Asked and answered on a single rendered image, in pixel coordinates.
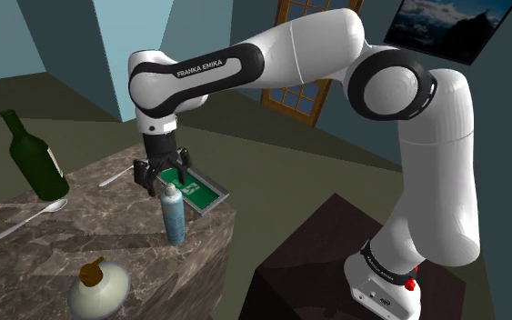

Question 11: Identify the wooden framed window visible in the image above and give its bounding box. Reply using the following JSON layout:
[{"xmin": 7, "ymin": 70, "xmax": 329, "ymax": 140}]
[{"xmin": 260, "ymin": 0, "xmax": 365, "ymax": 128}]

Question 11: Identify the marble table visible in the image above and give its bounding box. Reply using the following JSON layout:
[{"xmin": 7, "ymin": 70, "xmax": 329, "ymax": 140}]
[{"xmin": 0, "ymin": 142, "xmax": 237, "ymax": 320}]

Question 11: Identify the green sign in grey frame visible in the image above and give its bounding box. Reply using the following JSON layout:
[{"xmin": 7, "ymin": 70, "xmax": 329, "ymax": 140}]
[{"xmin": 156, "ymin": 167, "xmax": 230, "ymax": 217}]

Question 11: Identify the dark green wine bottle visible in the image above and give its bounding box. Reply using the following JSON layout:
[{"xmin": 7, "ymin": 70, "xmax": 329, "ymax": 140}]
[{"xmin": 0, "ymin": 108, "xmax": 70, "ymax": 202}]

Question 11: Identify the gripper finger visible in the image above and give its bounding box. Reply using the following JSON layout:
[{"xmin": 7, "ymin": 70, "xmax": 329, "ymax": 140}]
[
  {"xmin": 168, "ymin": 147, "xmax": 193, "ymax": 185},
  {"xmin": 133, "ymin": 158, "xmax": 160, "ymax": 198}
]

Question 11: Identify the dark robot stand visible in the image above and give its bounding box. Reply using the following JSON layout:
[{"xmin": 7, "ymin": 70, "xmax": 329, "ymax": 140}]
[{"xmin": 237, "ymin": 192, "xmax": 467, "ymax": 320}]

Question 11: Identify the blue spray bottle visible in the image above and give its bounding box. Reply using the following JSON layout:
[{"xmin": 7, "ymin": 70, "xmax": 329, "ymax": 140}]
[{"xmin": 159, "ymin": 183, "xmax": 186, "ymax": 247}]

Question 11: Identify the silver spoon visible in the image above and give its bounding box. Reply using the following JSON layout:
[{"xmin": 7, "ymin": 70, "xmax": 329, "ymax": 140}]
[{"xmin": 0, "ymin": 198, "xmax": 69, "ymax": 245}]

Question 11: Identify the white round flask with cork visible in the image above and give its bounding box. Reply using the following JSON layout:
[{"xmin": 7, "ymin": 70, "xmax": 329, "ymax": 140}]
[{"xmin": 66, "ymin": 256, "xmax": 132, "ymax": 320}]

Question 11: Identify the silver knife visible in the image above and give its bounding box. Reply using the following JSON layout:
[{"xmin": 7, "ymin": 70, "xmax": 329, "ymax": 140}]
[{"xmin": 97, "ymin": 165, "xmax": 136, "ymax": 188}]

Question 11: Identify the dark landscape wall picture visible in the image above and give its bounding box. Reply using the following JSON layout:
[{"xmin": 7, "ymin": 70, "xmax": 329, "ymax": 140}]
[{"xmin": 383, "ymin": 0, "xmax": 512, "ymax": 66}]

